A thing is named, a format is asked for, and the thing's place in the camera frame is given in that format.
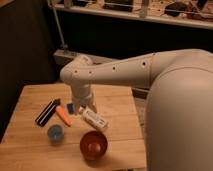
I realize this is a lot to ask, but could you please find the orange toy carrot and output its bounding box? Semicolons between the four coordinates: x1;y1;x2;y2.
56;106;71;126

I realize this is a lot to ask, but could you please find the cluttered background shelf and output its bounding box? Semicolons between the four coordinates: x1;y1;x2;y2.
52;0;213;30

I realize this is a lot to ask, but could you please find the red ceramic bowl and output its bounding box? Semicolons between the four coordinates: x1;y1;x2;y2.
80;131;108;160

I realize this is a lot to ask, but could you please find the blue ceramic cup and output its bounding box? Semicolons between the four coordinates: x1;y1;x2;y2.
47;124;64;142

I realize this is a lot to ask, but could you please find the metal stand pole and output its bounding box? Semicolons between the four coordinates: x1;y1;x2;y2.
50;0;68;53

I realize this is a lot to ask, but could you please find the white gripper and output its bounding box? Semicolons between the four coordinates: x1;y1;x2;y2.
72;93;97;114

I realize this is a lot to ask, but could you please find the white plastic bottle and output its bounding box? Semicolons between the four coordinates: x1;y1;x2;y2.
79;107;108;131

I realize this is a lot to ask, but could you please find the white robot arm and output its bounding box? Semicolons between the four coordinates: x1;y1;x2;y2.
60;49;213;171

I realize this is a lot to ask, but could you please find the blue sponge block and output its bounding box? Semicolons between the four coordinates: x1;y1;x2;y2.
67;103;74;114

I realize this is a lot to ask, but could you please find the black rectangular bar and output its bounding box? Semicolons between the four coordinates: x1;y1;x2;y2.
35;99;60;127

